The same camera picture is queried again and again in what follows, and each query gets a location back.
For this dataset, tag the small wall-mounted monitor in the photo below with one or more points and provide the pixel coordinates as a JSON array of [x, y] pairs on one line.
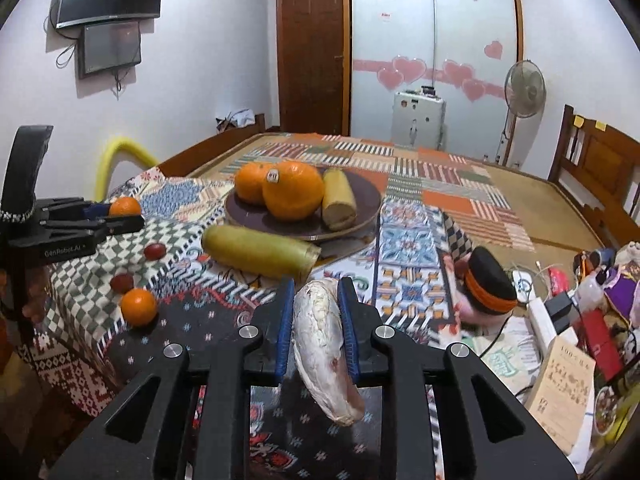
[[110, 47]]

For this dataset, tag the brown wooden door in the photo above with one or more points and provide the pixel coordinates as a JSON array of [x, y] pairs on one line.
[[312, 50]]

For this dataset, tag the plush toy with black hat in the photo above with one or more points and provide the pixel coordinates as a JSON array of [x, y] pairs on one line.
[[487, 280]]

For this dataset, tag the white metal box appliance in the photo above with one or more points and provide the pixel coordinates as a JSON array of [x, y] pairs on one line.
[[417, 120]]

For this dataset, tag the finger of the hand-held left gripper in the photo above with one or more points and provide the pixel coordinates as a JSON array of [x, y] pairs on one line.
[[97, 209], [120, 225]]

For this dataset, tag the frosted wardrobe door with hearts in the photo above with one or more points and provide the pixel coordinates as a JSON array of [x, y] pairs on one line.
[[435, 45]]

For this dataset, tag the small red fruit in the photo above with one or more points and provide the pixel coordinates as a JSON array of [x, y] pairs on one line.
[[121, 283], [155, 251]]

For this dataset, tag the pale purple sweet potato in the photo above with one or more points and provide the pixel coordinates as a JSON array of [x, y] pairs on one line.
[[320, 350]]

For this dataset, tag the yellow foam tube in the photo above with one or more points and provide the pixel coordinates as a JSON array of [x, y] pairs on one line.
[[117, 160]]

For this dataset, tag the patchwork printed blanket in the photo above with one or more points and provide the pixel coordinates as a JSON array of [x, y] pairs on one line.
[[400, 240]]

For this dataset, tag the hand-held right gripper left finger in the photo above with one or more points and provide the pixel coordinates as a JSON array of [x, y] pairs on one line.
[[284, 320]]

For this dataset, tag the wooden bed frame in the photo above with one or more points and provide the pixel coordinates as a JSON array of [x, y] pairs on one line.
[[210, 147]]

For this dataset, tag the yellow-green squash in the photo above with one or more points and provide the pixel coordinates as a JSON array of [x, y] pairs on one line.
[[257, 251]]

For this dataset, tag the wooden headboard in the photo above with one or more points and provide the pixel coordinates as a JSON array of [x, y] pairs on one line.
[[597, 175]]

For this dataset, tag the purple cloth doll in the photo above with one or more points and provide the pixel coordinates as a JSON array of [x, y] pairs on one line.
[[622, 285]]

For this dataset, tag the yellow corn cob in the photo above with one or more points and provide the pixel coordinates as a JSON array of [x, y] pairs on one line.
[[339, 200]]

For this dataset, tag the dark bag with white cloth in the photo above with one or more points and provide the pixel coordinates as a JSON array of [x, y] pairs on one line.
[[239, 119]]

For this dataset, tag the beige printed booklet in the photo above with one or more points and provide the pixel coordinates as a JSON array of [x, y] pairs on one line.
[[562, 390]]

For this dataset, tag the medium orange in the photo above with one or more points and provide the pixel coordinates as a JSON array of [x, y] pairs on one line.
[[250, 184]]

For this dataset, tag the white power strip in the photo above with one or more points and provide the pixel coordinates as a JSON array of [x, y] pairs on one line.
[[545, 317]]

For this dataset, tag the round dark wooden plate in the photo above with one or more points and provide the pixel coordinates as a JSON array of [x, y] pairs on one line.
[[305, 215]]

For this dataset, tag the white standing fan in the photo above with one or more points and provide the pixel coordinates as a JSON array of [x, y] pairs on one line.
[[522, 87]]

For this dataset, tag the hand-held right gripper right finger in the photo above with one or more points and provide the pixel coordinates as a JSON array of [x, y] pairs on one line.
[[348, 332]]

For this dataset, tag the small orange tangerine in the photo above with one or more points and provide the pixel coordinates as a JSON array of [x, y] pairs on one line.
[[125, 206], [139, 306]]

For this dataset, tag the large orange with sticker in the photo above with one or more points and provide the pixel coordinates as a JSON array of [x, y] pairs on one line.
[[292, 191]]

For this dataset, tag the person's left hand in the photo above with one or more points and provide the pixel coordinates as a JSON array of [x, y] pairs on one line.
[[36, 310]]

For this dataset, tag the red box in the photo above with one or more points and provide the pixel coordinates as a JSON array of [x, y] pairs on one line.
[[597, 340]]

